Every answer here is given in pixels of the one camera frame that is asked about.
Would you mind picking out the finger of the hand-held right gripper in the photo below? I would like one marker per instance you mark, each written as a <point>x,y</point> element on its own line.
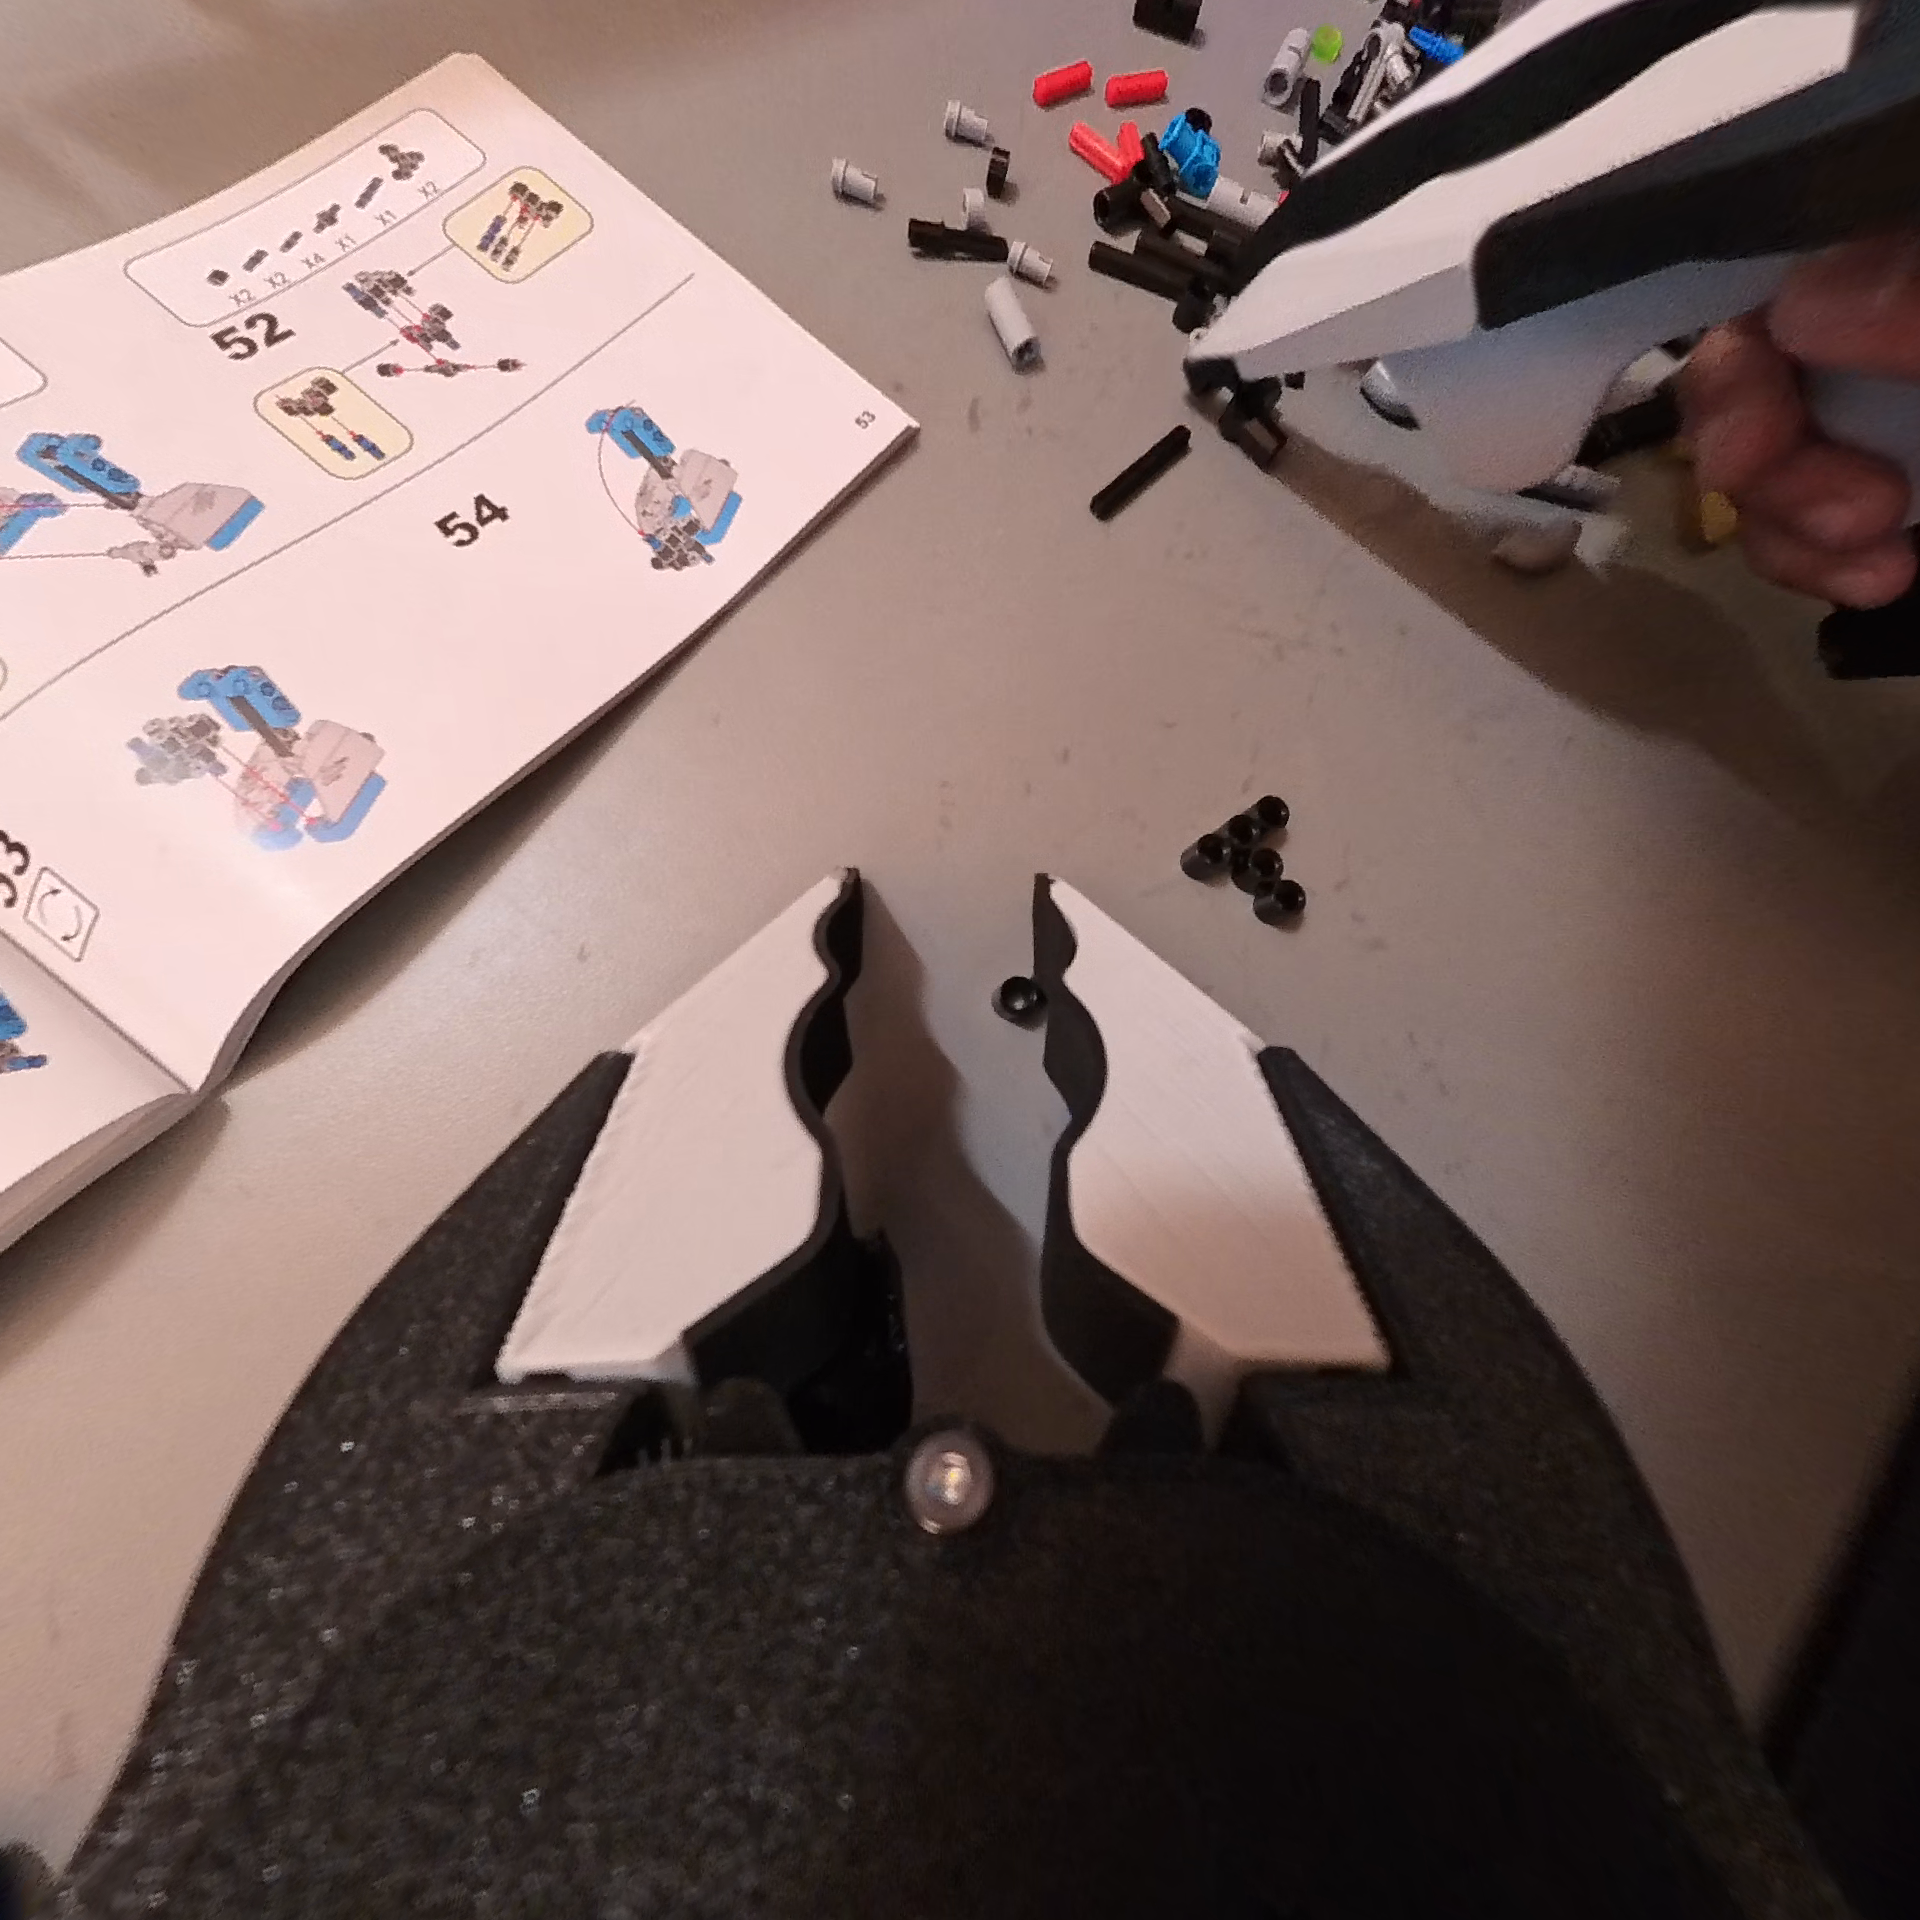
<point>1350,302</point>
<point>1650,45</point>

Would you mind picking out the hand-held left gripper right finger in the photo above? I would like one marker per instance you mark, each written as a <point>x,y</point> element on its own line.
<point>1218,1187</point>

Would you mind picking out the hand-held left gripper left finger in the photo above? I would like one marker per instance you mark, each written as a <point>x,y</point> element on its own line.
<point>691,1187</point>

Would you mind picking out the black brick connector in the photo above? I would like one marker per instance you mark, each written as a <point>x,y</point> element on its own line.
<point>1254,421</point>
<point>1246,865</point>

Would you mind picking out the pile of small brick parts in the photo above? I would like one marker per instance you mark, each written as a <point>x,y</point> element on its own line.
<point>1155,210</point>

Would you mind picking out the grey desk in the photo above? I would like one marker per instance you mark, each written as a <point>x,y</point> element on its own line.
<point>1499,1051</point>

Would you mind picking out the person's right hand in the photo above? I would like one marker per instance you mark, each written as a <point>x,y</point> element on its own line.
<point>1828,496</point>

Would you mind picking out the black round brick bush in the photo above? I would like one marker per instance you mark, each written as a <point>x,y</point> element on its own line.
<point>1019,1000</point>

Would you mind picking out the instruction booklet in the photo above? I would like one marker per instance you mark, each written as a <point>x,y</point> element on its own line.
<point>376,524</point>

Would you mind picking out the black perforated pad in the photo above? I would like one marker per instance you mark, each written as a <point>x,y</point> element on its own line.
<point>1851,1728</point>

